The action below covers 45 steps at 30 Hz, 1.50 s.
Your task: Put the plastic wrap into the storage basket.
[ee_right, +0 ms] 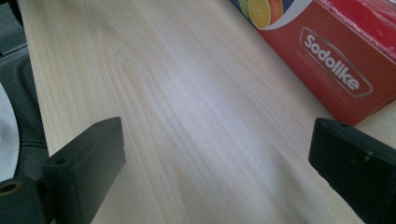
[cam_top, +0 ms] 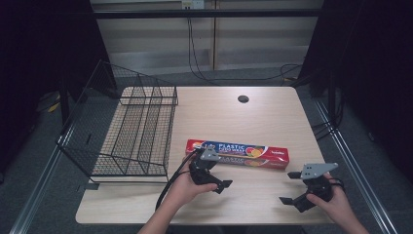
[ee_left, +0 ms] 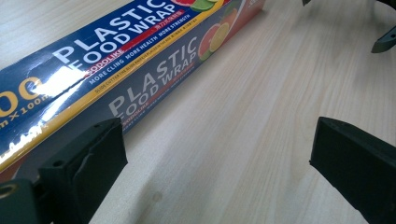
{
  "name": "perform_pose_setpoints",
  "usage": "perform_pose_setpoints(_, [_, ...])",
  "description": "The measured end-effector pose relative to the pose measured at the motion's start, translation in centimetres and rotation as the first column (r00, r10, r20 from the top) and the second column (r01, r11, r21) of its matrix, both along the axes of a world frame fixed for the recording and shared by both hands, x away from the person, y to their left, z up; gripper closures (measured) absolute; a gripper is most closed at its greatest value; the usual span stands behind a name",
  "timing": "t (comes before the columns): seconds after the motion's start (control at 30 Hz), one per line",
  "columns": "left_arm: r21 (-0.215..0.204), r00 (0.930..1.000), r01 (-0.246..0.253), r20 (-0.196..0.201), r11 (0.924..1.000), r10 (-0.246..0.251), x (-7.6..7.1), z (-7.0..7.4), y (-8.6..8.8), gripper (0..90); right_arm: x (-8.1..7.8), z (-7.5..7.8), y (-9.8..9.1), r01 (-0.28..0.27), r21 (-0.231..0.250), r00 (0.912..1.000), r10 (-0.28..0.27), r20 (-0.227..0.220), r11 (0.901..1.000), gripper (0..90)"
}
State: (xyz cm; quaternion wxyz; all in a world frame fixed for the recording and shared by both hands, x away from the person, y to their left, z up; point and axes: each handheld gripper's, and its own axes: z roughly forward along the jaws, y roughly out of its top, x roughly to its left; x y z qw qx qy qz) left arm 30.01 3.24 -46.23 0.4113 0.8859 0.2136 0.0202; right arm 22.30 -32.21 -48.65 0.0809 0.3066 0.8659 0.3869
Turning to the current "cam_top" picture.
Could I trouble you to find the aluminium floor rail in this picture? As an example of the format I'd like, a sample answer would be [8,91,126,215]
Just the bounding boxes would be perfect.
[9,126,74,234]
[312,97,392,234]

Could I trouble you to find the person's right hand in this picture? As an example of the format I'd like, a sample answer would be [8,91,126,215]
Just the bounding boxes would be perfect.
[306,172,355,226]

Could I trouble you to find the white wall socket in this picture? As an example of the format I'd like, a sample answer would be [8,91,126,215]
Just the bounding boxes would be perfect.
[181,0,206,10]

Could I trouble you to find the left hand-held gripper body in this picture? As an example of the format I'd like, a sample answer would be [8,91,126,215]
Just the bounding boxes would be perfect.
[189,144,222,187]

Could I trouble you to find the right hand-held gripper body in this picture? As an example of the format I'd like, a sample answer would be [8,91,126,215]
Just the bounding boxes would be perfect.
[293,162,339,214]

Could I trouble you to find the person's left hand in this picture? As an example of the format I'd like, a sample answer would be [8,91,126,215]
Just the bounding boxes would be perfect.
[164,155,219,214]

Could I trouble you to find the red plastic wrap box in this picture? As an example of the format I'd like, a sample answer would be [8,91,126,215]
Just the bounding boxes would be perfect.
[185,138,290,171]

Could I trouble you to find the yellow floor object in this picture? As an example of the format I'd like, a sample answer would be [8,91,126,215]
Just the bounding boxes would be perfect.
[46,99,61,114]

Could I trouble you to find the bundle of black cables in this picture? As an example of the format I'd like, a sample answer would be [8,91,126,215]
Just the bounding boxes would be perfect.
[312,87,346,141]

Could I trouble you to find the black wire mesh rack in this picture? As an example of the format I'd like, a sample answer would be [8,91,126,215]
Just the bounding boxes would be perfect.
[56,58,179,184]

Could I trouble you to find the black horizontal frame bar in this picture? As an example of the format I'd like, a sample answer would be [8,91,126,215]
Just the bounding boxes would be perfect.
[92,9,323,20]

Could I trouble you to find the dark curtain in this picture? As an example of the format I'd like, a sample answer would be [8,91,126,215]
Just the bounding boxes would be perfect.
[296,0,413,184]
[0,0,113,178]

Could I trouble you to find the long black floor cable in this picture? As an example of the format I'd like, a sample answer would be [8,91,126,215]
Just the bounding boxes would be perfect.
[186,18,304,83]

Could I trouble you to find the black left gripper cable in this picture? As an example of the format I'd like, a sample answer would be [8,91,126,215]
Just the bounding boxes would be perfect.
[155,149,197,211]

